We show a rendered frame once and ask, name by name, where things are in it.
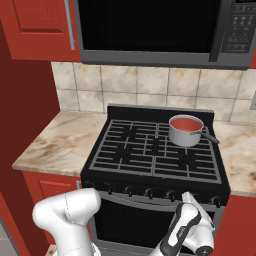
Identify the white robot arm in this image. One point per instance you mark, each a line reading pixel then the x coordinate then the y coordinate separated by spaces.
pixel 68 213

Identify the black stove knob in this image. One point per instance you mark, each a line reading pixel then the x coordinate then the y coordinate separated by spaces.
pixel 130 191
pixel 88 184
pixel 110 190
pixel 217 201
pixel 172 196
pixel 150 193

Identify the tall red cupboard side panel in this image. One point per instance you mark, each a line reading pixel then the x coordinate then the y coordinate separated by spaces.
pixel 23 116

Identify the black oven door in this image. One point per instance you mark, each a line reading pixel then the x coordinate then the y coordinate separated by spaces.
pixel 133 226

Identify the red plain base cupboard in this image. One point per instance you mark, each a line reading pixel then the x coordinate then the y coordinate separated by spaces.
pixel 238 226

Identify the red marinara sauce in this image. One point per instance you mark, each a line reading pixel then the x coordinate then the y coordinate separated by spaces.
pixel 186 124

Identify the red wall cupboard door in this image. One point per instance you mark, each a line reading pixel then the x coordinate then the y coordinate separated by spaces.
pixel 36 30

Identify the red base cupboard door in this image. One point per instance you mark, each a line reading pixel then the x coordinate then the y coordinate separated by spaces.
pixel 50 190

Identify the grey wall socket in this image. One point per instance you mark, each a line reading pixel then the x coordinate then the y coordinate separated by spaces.
pixel 254 105

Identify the black gas stove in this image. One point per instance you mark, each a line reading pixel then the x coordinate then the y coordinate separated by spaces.
pixel 150 156

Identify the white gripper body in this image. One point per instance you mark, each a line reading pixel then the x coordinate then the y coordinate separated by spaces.
pixel 206 221

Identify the grey and black microwave oven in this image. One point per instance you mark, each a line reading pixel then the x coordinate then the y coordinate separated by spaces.
pixel 150 30

